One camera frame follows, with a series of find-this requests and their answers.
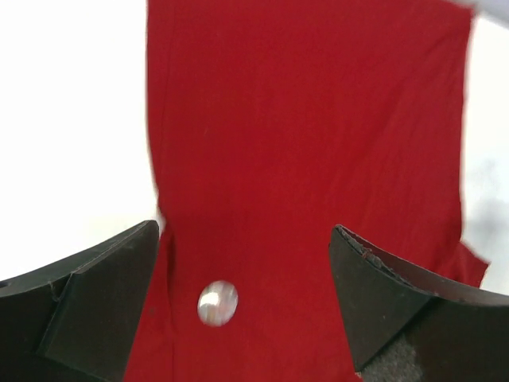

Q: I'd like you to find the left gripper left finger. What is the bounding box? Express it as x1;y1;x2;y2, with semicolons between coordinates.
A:
1;220;159;382

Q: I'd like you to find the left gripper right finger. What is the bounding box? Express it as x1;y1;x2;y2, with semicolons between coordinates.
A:
329;225;508;382

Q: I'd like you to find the red t-shirt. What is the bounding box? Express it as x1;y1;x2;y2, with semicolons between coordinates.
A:
125;1;487;381

